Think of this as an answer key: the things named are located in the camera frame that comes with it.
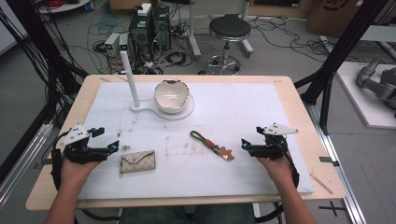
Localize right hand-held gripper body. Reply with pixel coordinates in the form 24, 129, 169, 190
248, 121, 300, 161

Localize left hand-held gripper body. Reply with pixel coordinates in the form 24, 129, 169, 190
50, 123, 111, 165

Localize person's right hand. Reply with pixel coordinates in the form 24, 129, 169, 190
256, 154, 295, 189

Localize person's left hand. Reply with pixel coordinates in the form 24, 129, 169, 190
60, 156, 103, 189

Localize beige quilted key pouch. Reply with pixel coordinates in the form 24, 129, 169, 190
119, 149, 157, 179

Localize white foam mat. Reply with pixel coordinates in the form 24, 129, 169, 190
78, 81, 315, 201

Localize black tape piece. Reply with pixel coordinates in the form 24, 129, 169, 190
318, 156, 341, 168

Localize thin wooden stick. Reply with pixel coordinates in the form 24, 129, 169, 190
309, 173, 334, 196

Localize white eggshell-shaped bowl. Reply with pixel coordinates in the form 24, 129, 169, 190
153, 78, 191, 115

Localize white table leg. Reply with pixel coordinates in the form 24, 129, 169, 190
184, 0, 203, 59
238, 0, 255, 59

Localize small white device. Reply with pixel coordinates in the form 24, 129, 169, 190
104, 32, 121, 54
118, 33, 131, 53

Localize person's legs in jeans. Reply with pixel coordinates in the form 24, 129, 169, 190
119, 203, 257, 224

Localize white platform board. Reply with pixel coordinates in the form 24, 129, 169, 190
334, 61, 396, 131

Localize black computer tower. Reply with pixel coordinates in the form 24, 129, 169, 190
151, 5, 172, 51
128, 12, 154, 64

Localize black round stool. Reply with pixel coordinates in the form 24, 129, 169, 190
205, 13, 253, 77

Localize white box on computer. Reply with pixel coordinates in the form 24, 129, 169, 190
136, 2, 153, 18

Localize brown cardboard box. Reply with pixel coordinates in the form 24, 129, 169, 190
305, 0, 396, 39

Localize keychain with green strap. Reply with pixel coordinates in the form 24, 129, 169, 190
190, 130, 236, 162

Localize aluminium rail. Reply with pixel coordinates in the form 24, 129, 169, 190
303, 100, 369, 224
0, 122, 54, 209

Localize white stand with post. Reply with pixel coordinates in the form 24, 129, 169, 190
119, 50, 196, 122

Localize black frame post with cables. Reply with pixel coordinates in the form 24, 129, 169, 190
0, 0, 91, 185

